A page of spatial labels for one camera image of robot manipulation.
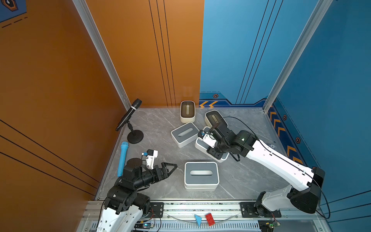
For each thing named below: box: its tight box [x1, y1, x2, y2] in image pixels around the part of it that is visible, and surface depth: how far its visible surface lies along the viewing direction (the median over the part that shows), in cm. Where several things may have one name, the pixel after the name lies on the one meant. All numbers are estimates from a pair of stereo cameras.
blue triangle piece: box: [194, 214, 202, 228], surface depth 71 cm
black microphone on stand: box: [115, 98, 144, 145], surface depth 91 cm
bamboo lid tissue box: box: [184, 185, 218, 192], surface depth 77 cm
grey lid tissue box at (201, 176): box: [184, 161, 220, 192], surface depth 77 cm
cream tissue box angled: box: [204, 109, 229, 128], surface depth 108 cm
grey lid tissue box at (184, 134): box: [170, 121, 200, 148], surface depth 101 cm
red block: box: [205, 212, 216, 227], surface depth 71 cm
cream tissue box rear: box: [179, 100, 196, 124], surface depth 112 cm
